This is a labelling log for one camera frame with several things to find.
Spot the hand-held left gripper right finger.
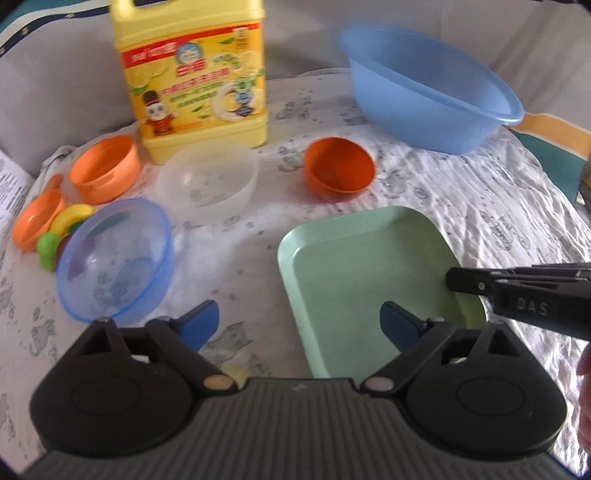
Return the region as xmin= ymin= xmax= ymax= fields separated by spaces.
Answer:
xmin=359 ymin=301 xmax=522 ymax=397

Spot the yellow toy banana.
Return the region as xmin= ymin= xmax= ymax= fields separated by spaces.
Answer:
xmin=50 ymin=204 xmax=95 ymax=236

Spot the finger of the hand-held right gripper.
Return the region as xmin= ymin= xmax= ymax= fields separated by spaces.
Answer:
xmin=445 ymin=262 xmax=591 ymax=342

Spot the light orange cup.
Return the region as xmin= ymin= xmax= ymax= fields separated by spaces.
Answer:
xmin=69 ymin=135 xmax=141 ymax=205

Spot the green square plate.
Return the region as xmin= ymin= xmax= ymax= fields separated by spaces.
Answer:
xmin=277 ymin=206 xmax=488 ymax=379

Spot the grey cloth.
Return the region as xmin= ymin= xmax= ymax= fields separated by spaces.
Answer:
xmin=0 ymin=0 xmax=352 ymax=176

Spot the blue plastic basin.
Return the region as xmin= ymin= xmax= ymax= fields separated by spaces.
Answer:
xmin=336 ymin=25 xmax=525 ymax=155

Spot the person's right hand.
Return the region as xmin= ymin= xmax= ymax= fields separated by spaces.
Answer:
xmin=577 ymin=344 xmax=591 ymax=457

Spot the light orange shallow dish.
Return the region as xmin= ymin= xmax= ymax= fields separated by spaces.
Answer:
xmin=12 ymin=188 xmax=68 ymax=252

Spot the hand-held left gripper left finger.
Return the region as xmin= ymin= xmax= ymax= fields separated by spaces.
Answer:
xmin=74 ymin=299 xmax=235 ymax=397

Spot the bright green toy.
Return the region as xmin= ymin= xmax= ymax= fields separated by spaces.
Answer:
xmin=37 ymin=232 xmax=63 ymax=271

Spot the white cat-print blanket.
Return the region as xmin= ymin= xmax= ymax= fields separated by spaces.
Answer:
xmin=0 ymin=74 xmax=591 ymax=476

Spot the transparent blue bowl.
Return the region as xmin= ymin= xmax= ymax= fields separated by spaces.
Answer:
xmin=55 ymin=198 xmax=174 ymax=324

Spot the printed paper sheet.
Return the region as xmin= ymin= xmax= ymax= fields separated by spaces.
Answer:
xmin=0 ymin=148 xmax=35 ymax=241

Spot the yellow detergent bottle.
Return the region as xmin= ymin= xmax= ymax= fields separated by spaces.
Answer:
xmin=113 ymin=0 xmax=271 ymax=164

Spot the translucent white bowl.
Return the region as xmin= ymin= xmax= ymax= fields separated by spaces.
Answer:
xmin=154 ymin=147 xmax=260 ymax=224

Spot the dark orange small bowl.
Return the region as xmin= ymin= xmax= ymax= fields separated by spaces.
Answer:
xmin=303 ymin=137 xmax=377 ymax=201

